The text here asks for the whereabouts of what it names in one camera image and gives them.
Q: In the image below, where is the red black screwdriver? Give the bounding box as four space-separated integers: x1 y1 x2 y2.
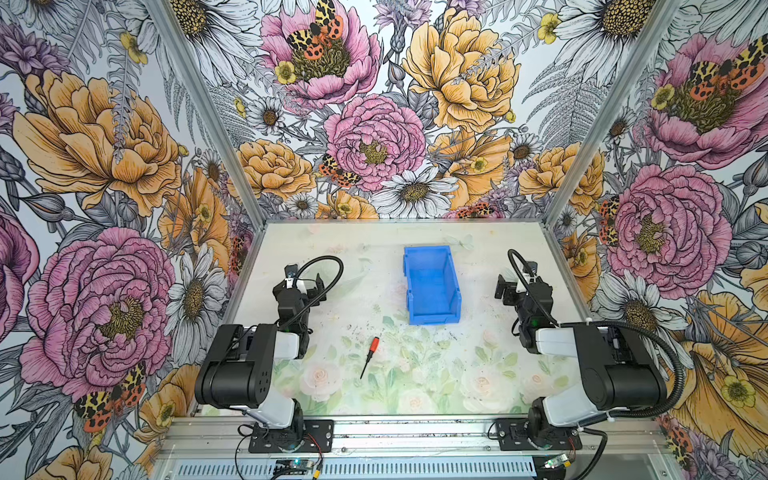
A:
359 336 380 380

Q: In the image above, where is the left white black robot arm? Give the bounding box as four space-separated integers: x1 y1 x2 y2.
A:
194 277 333 454

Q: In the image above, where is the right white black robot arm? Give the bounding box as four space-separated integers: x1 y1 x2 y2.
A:
494 277 679 450

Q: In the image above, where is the blue plastic bin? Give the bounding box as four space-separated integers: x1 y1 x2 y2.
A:
403 245 462 326

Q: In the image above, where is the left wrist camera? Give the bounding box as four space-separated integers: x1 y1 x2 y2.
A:
284 264 299 280

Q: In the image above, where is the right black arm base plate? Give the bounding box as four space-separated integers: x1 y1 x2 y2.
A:
490 418 583 451

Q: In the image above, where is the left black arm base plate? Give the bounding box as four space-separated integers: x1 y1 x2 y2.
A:
248 419 335 454

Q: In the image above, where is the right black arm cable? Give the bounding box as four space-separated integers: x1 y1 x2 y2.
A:
507 248 686 419

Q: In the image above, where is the aluminium front rail frame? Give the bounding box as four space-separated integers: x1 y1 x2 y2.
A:
150 414 684 479

